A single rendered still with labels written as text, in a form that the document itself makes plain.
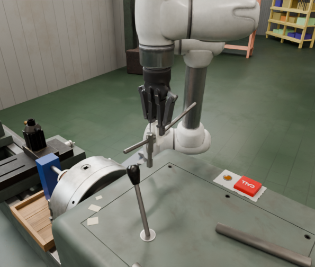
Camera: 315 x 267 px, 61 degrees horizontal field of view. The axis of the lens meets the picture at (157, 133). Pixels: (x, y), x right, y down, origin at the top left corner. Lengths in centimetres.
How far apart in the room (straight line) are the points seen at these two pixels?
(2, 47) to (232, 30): 444
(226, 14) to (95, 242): 59
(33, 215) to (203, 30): 104
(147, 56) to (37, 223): 89
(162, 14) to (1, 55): 436
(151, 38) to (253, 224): 51
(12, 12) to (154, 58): 440
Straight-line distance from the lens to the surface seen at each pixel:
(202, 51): 120
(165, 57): 67
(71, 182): 91
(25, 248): 170
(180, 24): 65
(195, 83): 130
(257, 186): 82
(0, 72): 491
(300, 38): 1013
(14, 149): 190
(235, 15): 66
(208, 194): 78
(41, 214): 132
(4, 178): 147
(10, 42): 496
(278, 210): 79
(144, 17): 65
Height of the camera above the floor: 177
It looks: 29 degrees down
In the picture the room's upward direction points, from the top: straight up
